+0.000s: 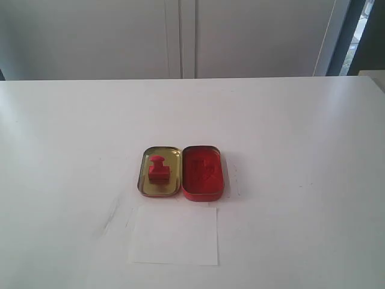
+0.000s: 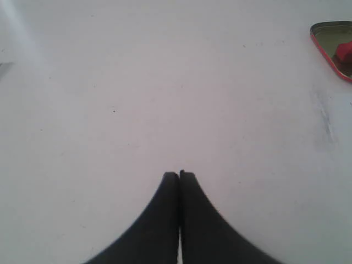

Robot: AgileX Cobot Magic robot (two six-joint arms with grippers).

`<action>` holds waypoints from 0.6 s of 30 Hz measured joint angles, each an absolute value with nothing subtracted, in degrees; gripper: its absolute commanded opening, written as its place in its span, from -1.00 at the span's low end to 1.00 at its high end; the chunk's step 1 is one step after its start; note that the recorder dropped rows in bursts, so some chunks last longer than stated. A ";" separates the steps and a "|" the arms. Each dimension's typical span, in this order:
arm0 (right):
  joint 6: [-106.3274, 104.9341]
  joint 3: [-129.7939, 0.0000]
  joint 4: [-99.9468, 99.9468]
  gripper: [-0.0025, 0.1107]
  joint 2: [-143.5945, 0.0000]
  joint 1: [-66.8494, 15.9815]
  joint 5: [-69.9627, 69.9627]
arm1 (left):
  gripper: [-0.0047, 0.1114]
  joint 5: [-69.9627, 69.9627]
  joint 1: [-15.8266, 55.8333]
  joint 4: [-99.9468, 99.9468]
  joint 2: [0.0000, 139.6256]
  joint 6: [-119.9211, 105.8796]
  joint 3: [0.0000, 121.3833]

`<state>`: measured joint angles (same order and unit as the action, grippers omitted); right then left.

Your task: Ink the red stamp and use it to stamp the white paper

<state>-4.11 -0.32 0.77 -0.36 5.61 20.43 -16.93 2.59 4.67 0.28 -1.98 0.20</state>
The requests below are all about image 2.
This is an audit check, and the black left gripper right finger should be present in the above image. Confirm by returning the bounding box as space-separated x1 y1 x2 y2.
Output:
180 170 279 263

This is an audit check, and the gold tin lid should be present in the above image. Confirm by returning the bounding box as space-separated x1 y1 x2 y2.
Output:
310 21 351 83

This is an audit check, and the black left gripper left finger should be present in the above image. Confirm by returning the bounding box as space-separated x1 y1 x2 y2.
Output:
87 172 179 263

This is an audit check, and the red stamp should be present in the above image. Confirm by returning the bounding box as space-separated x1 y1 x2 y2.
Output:
335 41 352 64

